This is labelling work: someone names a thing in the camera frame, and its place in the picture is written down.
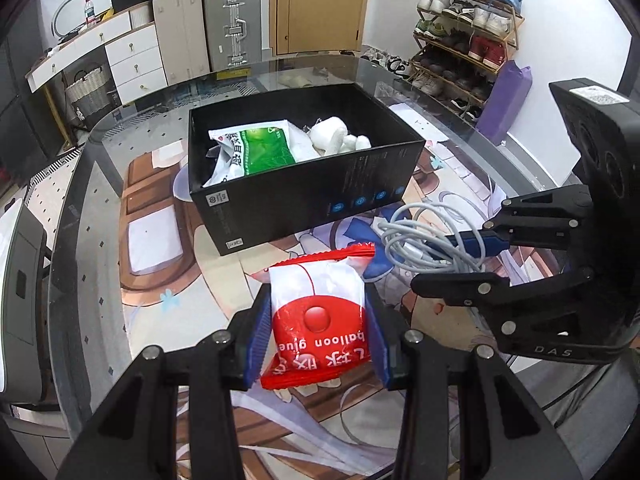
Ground white bandage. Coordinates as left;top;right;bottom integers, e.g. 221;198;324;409
307;116;349;153

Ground grey cabinet white top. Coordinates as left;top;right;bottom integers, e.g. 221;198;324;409
0;199;51;406

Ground beige suitcase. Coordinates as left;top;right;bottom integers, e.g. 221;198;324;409
151;0;211;86

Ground white desk with drawers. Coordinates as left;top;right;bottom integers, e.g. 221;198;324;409
25;7;168;111

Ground purple bag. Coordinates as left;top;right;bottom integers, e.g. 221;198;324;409
475;60;533;146

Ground green white packet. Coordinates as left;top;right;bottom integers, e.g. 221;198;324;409
203;119;298;188

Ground heap of mixed shoes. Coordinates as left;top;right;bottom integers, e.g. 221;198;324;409
360;45;417;80

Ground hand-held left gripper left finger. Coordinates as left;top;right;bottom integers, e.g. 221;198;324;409
55;285;274;480

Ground silver suitcase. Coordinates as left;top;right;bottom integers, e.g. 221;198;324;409
202;0;263;73

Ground black cardboard box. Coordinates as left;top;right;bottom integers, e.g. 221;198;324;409
187;83;427;257

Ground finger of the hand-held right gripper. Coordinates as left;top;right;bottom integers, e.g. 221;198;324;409
425;184;596;261
410;266;596;339

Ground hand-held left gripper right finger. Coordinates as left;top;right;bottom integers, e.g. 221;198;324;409
362;282;581;480

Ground grey white cable bundle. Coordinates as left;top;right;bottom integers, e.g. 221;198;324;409
372;199;506;277

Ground beige slipper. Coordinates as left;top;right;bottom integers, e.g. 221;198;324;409
279;71;321;89

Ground rows of mixed shoes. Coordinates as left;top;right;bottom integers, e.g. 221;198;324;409
414;0;523;111

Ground dark grey refrigerator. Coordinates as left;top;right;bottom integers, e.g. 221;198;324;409
0;30;61;171

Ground wooden door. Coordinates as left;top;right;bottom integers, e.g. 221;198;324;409
269;0;373;56

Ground wooden shoe rack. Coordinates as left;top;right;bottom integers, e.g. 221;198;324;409
411;0;526;116

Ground red white plastic packet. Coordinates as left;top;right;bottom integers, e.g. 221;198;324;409
250;241;377;391

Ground woven laundry basket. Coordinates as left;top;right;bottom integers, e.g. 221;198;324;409
64;62;118;118

